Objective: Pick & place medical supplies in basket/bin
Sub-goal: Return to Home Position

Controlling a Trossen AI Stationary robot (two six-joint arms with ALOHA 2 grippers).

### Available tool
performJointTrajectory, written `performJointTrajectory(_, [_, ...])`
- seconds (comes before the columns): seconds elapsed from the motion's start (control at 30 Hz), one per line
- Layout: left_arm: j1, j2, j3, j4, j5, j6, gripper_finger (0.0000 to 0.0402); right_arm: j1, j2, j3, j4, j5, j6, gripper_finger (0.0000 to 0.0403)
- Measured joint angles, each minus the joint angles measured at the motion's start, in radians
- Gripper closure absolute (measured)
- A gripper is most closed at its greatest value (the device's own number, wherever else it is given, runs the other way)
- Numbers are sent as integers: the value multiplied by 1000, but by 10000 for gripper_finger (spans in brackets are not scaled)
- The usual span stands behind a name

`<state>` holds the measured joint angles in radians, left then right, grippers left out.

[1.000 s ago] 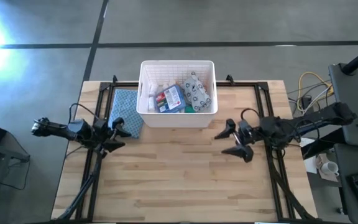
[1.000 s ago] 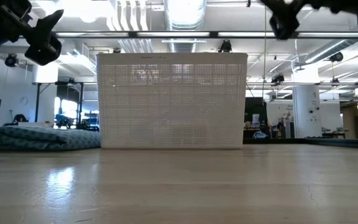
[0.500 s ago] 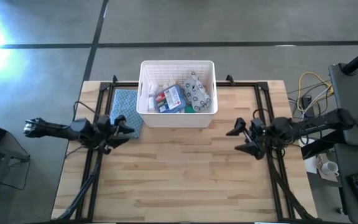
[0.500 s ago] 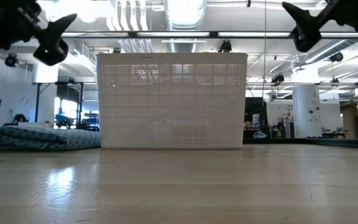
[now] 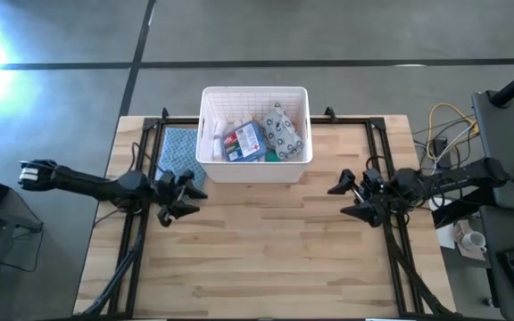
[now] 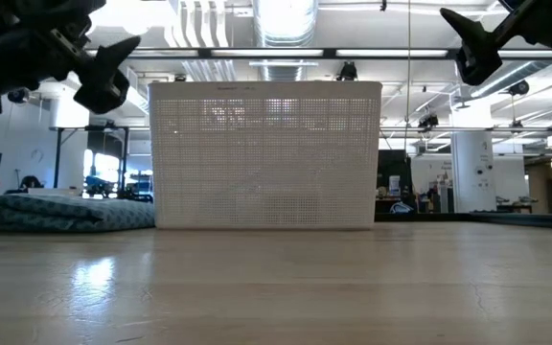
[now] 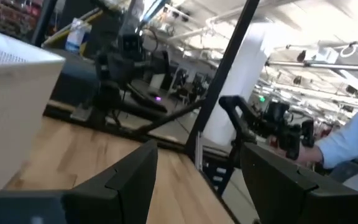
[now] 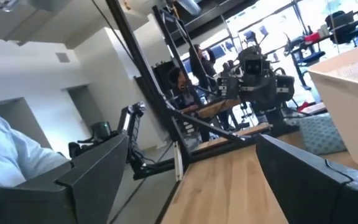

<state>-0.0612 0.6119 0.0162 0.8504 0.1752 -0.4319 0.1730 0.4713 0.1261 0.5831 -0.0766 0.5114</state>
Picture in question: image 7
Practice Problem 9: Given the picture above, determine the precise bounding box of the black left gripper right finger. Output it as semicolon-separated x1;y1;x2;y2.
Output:
240;142;358;224

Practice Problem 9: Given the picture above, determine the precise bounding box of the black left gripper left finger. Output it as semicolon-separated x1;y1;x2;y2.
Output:
61;139;159;224

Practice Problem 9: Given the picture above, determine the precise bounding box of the person's forearm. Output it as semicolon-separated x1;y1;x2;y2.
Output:
314;99;358;170

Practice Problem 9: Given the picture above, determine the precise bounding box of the white perforated plastic basket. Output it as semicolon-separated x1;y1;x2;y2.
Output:
0;25;67;192

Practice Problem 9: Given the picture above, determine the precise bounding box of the person's hand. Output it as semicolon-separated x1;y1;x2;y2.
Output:
267;136;324;166

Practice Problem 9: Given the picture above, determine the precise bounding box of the flat black device with light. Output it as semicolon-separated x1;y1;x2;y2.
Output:
128;81;169;114

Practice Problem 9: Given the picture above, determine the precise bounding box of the white round column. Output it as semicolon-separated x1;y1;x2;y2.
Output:
203;22;269;147

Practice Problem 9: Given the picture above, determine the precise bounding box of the blue and white bottle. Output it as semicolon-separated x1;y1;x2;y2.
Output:
65;17;93;54

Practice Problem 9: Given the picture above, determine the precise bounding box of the black leader arm handle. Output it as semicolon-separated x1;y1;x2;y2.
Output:
218;95;316;162

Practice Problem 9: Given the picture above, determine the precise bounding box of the black table frame rail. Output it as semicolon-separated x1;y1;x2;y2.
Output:
43;102;198;153

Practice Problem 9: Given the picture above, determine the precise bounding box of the black frame post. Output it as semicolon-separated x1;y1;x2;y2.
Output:
184;0;261;162

